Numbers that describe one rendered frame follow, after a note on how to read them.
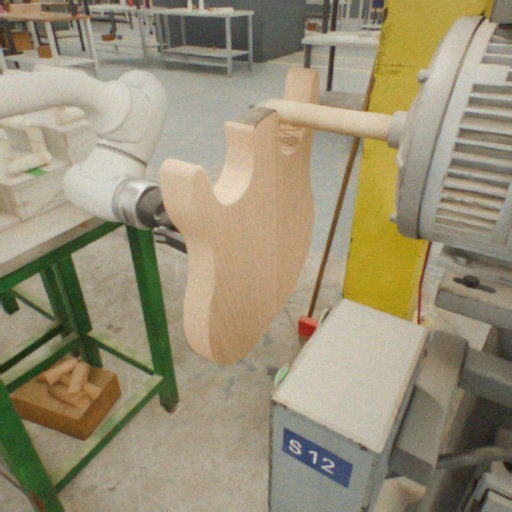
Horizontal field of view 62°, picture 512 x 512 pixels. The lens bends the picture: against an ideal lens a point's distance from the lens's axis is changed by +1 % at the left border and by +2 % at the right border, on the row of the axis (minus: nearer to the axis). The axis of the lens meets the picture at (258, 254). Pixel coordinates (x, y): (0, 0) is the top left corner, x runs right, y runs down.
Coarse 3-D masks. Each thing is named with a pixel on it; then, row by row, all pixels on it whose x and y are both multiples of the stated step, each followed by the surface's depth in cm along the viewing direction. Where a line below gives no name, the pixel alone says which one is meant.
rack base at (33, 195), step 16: (0, 176) 99; (32, 176) 99; (48, 176) 102; (64, 176) 105; (0, 192) 98; (16, 192) 96; (32, 192) 99; (48, 192) 103; (64, 192) 106; (0, 208) 102; (16, 208) 98; (32, 208) 101; (48, 208) 104
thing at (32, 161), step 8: (40, 152) 102; (48, 152) 103; (16, 160) 98; (24, 160) 99; (32, 160) 100; (40, 160) 101; (48, 160) 103; (8, 168) 96; (16, 168) 97; (24, 168) 99; (32, 168) 101
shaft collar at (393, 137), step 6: (396, 114) 52; (402, 114) 52; (396, 120) 52; (402, 120) 52; (390, 126) 52; (396, 126) 52; (402, 126) 51; (390, 132) 52; (396, 132) 52; (390, 138) 53; (396, 138) 52; (390, 144) 53; (396, 144) 53
